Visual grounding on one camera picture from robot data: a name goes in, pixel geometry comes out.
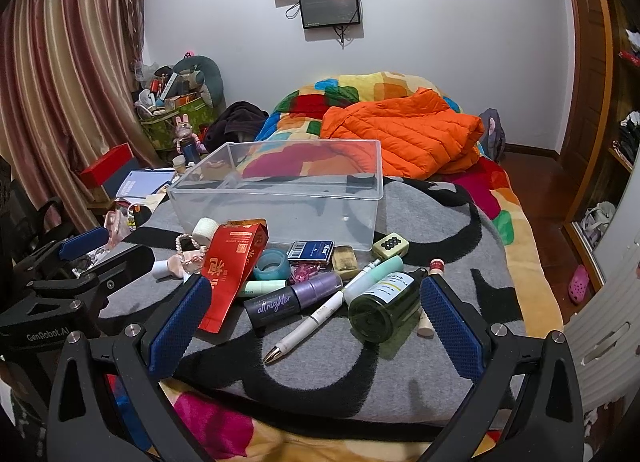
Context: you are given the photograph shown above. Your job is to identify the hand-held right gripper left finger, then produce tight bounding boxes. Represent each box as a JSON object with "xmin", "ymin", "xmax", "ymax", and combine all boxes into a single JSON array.
[{"xmin": 47, "ymin": 275, "xmax": 213, "ymax": 462}]

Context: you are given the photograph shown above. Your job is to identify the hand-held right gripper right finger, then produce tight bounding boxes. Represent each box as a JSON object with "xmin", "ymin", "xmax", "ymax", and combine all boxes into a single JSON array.
[{"xmin": 420, "ymin": 276, "xmax": 586, "ymax": 462}]

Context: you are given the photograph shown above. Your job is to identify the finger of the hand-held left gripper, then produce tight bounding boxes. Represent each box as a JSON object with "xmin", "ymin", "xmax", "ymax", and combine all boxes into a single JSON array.
[
  {"xmin": 30, "ymin": 243, "xmax": 156, "ymax": 313},
  {"xmin": 12, "ymin": 227, "xmax": 111, "ymax": 283}
]

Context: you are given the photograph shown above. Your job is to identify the pink white beaded bracelet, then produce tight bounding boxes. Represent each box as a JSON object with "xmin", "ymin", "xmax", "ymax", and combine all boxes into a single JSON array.
[{"xmin": 175, "ymin": 233, "xmax": 208, "ymax": 263}]

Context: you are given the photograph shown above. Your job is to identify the dark green glass bottle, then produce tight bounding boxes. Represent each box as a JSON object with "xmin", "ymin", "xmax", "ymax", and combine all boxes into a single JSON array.
[{"xmin": 347, "ymin": 267, "xmax": 428, "ymax": 344}]

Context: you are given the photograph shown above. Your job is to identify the red foil packet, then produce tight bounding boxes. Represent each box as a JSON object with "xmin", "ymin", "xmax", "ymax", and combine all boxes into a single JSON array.
[{"xmin": 197, "ymin": 222, "xmax": 271, "ymax": 334}]

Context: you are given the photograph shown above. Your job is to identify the mint green cream tube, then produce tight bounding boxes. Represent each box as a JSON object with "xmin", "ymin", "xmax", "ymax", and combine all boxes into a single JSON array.
[{"xmin": 345, "ymin": 256, "xmax": 405, "ymax": 302}]

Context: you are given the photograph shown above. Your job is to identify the white tape roll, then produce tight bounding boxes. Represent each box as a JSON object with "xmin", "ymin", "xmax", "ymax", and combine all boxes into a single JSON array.
[{"xmin": 192, "ymin": 217, "xmax": 221, "ymax": 245}]

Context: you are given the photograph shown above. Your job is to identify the clear plastic storage box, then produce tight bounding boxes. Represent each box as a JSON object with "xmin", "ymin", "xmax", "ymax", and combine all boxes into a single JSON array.
[{"xmin": 166, "ymin": 139, "xmax": 385, "ymax": 251}]

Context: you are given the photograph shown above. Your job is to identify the pink clear bag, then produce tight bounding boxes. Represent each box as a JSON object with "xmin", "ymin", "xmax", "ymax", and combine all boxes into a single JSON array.
[{"xmin": 102, "ymin": 207, "xmax": 138, "ymax": 248}]

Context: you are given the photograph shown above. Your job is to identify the black bag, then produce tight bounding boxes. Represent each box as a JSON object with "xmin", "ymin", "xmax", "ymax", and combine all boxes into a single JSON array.
[{"xmin": 0, "ymin": 157, "xmax": 76, "ymax": 263}]

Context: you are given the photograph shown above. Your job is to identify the beige stick with red band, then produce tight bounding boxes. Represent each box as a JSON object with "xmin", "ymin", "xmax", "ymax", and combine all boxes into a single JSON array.
[{"xmin": 417, "ymin": 258, "xmax": 447, "ymax": 339}]

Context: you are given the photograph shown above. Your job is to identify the red box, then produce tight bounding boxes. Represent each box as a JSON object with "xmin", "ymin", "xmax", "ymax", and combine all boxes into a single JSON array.
[{"xmin": 79, "ymin": 143, "xmax": 135, "ymax": 189}]

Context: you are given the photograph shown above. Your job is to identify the blue notebook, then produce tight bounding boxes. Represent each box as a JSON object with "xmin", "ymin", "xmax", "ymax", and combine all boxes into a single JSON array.
[{"xmin": 115, "ymin": 169, "xmax": 176, "ymax": 200}]

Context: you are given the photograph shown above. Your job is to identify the mint green stick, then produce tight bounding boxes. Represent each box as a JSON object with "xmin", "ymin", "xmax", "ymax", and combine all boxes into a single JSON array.
[{"xmin": 237, "ymin": 281, "xmax": 288, "ymax": 298}]

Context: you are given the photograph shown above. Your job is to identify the teal tape roll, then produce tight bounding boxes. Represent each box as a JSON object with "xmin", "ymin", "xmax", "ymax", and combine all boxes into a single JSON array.
[{"xmin": 251, "ymin": 249, "xmax": 291, "ymax": 282}]

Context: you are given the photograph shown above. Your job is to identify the thin white pencil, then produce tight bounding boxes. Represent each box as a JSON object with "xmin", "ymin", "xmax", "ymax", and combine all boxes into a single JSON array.
[{"xmin": 350, "ymin": 259, "xmax": 379, "ymax": 288}]

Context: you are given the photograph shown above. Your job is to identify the green cube with black dots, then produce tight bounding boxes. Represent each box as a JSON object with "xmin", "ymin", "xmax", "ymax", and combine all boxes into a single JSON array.
[{"xmin": 372, "ymin": 232, "xmax": 409, "ymax": 259}]

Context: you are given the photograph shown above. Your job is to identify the grey black patterned blanket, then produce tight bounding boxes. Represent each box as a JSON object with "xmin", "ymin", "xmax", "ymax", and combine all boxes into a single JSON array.
[{"xmin": 97, "ymin": 177, "xmax": 528, "ymax": 443}]

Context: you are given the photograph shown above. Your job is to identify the colourful patchwork blanket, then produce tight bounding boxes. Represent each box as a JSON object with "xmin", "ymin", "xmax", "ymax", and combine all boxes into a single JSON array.
[{"xmin": 107, "ymin": 71, "xmax": 566, "ymax": 462}]

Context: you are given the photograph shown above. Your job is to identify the purple spray bottle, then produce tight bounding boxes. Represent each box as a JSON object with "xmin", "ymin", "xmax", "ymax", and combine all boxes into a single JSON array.
[{"xmin": 244, "ymin": 273, "xmax": 343, "ymax": 332}]

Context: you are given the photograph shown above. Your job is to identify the white pen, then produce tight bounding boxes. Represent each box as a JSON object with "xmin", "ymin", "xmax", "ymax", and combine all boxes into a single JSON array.
[{"xmin": 263, "ymin": 289, "xmax": 346, "ymax": 365}]

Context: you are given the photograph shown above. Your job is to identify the gold soap box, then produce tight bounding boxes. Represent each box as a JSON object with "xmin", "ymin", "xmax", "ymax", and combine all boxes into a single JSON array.
[{"xmin": 332, "ymin": 245, "xmax": 359, "ymax": 277}]

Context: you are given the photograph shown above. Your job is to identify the pink clog shoe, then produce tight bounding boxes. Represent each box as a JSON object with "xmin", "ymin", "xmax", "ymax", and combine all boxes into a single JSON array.
[{"xmin": 567, "ymin": 265, "xmax": 591, "ymax": 304}]

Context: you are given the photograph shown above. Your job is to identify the pile of pink clips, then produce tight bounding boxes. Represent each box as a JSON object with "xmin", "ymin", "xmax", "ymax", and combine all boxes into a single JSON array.
[{"xmin": 290, "ymin": 262, "xmax": 333, "ymax": 285}]

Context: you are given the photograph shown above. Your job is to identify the green storage bin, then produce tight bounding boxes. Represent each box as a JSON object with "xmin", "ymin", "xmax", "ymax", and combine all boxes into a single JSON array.
[{"xmin": 137, "ymin": 95, "xmax": 218, "ymax": 150}]

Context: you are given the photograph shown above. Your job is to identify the pink bunny toy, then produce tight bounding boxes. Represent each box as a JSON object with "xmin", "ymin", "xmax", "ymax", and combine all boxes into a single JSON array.
[{"xmin": 172, "ymin": 115, "xmax": 206, "ymax": 153}]

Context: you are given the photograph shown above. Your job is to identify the blue card box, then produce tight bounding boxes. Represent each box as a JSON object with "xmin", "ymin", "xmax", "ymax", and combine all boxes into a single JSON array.
[{"xmin": 288, "ymin": 241, "xmax": 335, "ymax": 261}]

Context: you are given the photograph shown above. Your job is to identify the white cabinet door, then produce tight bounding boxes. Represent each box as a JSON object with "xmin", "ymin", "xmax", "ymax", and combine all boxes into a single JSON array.
[{"xmin": 564, "ymin": 242, "xmax": 640, "ymax": 443}]

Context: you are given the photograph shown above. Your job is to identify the striped brown curtain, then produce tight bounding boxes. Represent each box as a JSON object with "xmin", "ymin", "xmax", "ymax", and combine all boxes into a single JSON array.
[{"xmin": 0, "ymin": 0, "xmax": 161, "ymax": 233}]

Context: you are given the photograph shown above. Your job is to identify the white sneakers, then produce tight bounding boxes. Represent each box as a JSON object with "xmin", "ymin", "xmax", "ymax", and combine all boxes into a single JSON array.
[{"xmin": 580, "ymin": 201, "xmax": 618, "ymax": 248}]

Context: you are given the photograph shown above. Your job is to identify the dark clothes pile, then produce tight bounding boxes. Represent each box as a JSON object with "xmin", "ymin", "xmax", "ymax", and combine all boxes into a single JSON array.
[{"xmin": 202, "ymin": 101, "xmax": 271, "ymax": 153}]

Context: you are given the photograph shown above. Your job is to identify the grey pink backpack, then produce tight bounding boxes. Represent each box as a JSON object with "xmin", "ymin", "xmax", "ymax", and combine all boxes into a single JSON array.
[{"xmin": 477, "ymin": 109, "xmax": 506, "ymax": 162}]

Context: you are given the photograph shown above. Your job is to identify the green plush pillow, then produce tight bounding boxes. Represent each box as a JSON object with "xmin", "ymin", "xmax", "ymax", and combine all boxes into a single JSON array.
[{"xmin": 170, "ymin": 56, "xmax": 225, "ymax": 108}]

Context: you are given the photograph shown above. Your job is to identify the orange puffer jacket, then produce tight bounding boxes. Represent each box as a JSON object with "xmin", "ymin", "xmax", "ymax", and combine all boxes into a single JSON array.
[{"xmin": 320, "ymin": 87, "xmax": 486, "ymax": 180}]

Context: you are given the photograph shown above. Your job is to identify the wooden wardrobe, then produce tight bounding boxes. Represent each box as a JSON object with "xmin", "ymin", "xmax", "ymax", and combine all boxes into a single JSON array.
[{"xmin": 562, "ymin": 0, "xmax": 640, "ymax": 293}]

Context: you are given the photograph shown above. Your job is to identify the small wall monitor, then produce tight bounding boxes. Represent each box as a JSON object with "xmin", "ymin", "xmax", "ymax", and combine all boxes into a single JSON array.
[{"xmin": 298, "ymin": 0, "xmax": 362, "ymax": 30}]

